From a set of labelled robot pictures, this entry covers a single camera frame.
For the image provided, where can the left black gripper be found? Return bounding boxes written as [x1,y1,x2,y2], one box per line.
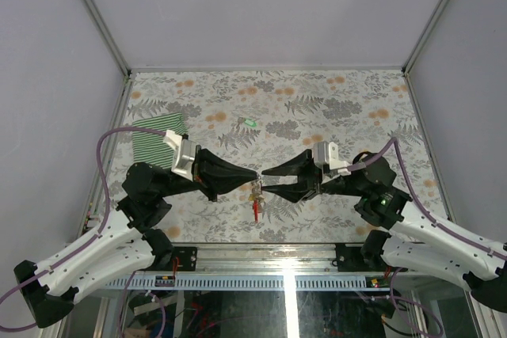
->
[158,146,259,203]

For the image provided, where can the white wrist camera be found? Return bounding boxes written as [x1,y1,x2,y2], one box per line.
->
[163,130,197,181]
[312,141,351,178]

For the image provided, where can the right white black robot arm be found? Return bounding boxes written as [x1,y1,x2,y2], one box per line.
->
[263,142,506,313]

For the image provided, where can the grey red key ring holder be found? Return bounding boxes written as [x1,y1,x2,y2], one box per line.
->
[249,178,265,223]

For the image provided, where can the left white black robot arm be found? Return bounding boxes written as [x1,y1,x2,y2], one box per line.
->
[14,147,257,329]

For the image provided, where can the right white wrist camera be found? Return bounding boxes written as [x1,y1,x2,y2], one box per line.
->
[312,141,351,178]

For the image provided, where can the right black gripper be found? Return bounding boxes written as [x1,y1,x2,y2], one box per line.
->
[261,148,367,203]

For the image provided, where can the green striped cloth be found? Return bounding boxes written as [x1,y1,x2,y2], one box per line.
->
[132,113,188,169]

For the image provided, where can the green key tag centre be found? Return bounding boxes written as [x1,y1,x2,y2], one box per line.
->
[238,118,257,127]

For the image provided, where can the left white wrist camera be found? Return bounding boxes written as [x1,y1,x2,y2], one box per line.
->
[163,130,197,181]

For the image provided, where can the aluminium front rail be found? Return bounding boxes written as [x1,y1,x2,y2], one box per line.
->
[59,241,484,291]

